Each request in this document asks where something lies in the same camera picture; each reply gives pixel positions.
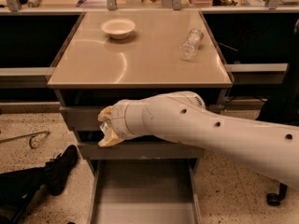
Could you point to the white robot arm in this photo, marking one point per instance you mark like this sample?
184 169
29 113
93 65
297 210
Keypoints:
181 117

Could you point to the grey drawer cabinet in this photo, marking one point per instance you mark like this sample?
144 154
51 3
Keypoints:
96 70

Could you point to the black shoe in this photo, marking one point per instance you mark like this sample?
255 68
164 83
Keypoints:
58 169

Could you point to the grey middle drawer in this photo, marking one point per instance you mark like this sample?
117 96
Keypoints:
139 151

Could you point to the clear plastic bottle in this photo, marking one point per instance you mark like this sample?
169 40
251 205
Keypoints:
189 47

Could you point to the grey open bottom drawer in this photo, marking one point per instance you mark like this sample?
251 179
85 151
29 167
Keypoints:
144 192

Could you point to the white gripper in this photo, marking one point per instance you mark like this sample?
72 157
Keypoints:
120 119

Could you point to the black office chair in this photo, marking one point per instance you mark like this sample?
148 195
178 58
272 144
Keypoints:
283 106

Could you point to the white bowl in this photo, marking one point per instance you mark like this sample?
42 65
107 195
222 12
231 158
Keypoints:
118 28

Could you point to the metal tool on floor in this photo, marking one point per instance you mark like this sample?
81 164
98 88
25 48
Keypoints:
29 136

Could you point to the grey top drawer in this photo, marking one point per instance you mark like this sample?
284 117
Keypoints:
81 118

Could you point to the crushed silver 7up can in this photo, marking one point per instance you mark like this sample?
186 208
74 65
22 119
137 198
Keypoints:
105 127

